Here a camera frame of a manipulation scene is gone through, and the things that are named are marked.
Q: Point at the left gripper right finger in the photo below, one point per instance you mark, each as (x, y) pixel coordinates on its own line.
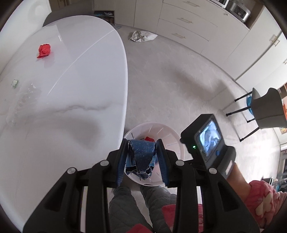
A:
(223, 210)

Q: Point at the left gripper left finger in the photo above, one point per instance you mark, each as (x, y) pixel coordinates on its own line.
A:
(60, 209)

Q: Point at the blue plastic wrapper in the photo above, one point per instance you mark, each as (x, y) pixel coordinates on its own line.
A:
(141, 158)

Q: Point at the pink patterned sleeve forearm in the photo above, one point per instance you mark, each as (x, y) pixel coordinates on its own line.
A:
(264, 202)

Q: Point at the white plastic trash bin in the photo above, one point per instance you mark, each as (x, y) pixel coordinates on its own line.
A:
(170, 139)

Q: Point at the person's right hand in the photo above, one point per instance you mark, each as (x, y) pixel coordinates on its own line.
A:
(238, 183)

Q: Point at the red crumpled paper piece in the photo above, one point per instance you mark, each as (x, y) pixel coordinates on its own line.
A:
(149, 139)

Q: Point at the teal quilted trouser leg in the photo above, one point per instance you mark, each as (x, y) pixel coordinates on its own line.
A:
(124, 214)

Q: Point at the grey chair with black legs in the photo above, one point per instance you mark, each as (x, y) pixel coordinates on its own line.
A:
(268, 110)

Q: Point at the white cabinet with drawers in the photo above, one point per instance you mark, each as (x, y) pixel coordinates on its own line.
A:
(249, 52)

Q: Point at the clear crumpled plastic wrap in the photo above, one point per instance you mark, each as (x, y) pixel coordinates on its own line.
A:
(23, 105)

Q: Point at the white oval marble table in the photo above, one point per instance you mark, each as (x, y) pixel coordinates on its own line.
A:
(79, 116)

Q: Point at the white crumpled bag on floor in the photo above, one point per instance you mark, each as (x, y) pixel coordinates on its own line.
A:
(142, 36)

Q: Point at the silver toaster oven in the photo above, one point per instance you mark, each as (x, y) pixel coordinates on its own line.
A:
(239, 10)

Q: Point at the green white crumpled wrapper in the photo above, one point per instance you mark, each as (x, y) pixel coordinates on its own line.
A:
(14, 83)

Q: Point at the dark grey dining chair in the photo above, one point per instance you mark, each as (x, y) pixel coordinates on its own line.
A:
(107, 16)

